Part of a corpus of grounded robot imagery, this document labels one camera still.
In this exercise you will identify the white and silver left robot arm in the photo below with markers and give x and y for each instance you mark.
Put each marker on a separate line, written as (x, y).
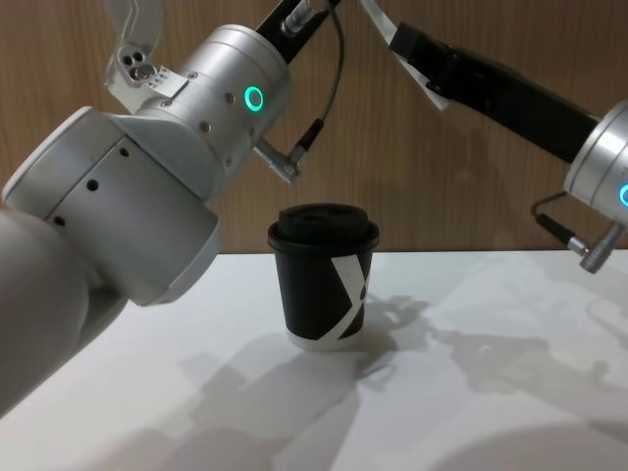
(122, 206)

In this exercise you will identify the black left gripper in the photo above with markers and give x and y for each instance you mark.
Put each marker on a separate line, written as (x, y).
(275, 34)

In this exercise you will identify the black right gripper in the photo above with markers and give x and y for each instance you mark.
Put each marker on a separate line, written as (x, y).
(495, 88)

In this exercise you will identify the black paper cup, white print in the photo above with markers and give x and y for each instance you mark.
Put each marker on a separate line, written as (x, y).
(309, 294)

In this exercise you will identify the black plastic cup lid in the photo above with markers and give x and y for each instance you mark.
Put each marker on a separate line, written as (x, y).
(324, 228)

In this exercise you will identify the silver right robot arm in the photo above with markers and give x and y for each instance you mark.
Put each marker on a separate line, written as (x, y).
(601, 162)

